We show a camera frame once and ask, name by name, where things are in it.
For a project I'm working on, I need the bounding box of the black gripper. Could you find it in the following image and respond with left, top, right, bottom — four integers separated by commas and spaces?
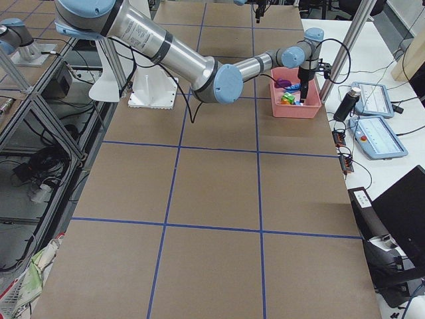
297, 58, 332, 103

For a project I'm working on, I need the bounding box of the long blue studded block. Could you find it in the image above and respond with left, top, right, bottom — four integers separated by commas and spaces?
285, 83, 301, 92

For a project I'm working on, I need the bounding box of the green block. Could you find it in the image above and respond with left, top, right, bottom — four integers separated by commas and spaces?
280, 92, 296, 105

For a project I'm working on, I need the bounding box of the purple block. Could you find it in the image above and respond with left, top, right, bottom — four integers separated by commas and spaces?
274, 78, 292, 89

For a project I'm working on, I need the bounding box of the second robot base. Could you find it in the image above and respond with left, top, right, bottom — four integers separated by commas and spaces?
1, 18, 57, 67

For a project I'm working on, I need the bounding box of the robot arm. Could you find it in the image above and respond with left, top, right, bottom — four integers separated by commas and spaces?
55, 1, 324, 104

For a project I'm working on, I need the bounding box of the pink plastic box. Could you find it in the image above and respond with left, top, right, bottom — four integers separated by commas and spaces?
269, 67, 321, 119

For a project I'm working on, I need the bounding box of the black box with label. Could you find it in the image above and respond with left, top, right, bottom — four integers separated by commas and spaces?
348, 187, 424, 308

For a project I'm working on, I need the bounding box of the black water bottle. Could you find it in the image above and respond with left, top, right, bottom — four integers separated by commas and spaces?
333, 86, 361, 122

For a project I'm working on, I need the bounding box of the blue teach pendant far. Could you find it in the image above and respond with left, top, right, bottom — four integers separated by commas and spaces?
351, 81, 394, 118

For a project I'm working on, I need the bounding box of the blue teach pendant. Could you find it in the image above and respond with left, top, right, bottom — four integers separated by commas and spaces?
349, 116, 408, 160
351, 81, 394, 118

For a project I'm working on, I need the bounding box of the white desk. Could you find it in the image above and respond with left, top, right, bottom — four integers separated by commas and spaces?
303, 19, 424, 199

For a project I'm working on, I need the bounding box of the blue teach pendant near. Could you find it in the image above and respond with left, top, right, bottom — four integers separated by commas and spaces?
349, 116, 408, 160

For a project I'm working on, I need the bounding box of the black laptop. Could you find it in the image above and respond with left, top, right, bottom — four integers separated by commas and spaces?
372, 165, 424, 266

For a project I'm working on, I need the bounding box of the white green cloth bag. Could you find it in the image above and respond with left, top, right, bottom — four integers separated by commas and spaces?
1, 233, 65, 318

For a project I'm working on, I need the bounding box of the black cable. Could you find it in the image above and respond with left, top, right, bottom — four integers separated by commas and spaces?
106, 35, 351, 126

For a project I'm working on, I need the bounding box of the aluminium frame post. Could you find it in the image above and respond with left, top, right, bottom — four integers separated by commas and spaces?
319, 0, 386, 103

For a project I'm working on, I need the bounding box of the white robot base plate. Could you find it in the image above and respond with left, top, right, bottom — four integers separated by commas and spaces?
88, 0, 180, 110

